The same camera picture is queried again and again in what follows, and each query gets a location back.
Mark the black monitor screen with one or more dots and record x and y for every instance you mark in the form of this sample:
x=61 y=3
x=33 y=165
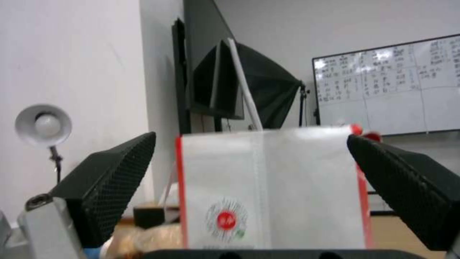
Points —
x=187 y=75

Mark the black softbox light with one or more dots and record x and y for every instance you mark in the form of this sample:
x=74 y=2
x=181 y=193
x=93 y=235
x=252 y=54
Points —
x=251 y=83

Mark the black box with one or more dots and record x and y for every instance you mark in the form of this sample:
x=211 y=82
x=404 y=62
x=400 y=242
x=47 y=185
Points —
x=154 y=215

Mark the whiteboard with writing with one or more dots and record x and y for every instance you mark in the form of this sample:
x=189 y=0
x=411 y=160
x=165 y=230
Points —
x=388 y=86

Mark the black light stand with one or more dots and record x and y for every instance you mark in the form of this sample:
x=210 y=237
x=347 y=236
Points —
x=303 y=105

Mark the white desk lamp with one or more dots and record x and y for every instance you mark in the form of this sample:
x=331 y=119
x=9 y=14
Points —
x=43 y=126

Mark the clear plastic bag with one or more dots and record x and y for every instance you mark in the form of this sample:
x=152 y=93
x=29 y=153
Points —
x=143 y=241

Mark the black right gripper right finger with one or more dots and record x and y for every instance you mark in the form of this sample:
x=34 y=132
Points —
x=402 y=183

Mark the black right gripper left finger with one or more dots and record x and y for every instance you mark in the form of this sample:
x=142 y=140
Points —
x=108 y=183

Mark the white food delivery bag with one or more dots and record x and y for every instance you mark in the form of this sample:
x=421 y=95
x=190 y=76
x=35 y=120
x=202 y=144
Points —
x=273 y=188

